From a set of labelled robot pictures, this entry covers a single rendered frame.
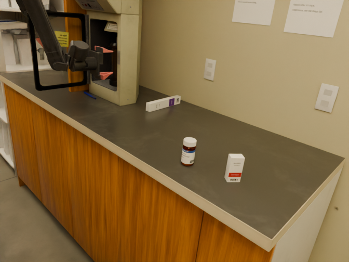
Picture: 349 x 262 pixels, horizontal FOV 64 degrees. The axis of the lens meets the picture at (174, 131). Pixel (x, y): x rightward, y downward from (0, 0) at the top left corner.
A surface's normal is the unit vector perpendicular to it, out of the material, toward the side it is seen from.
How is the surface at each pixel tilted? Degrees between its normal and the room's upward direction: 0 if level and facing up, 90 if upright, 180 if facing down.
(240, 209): 0
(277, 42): 90
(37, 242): 0
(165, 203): 90
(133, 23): 90
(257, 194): 0
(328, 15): 90
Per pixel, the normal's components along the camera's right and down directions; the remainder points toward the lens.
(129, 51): 0.72, 0.33
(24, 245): 0.09, -0.92
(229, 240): -0.69, 0.22
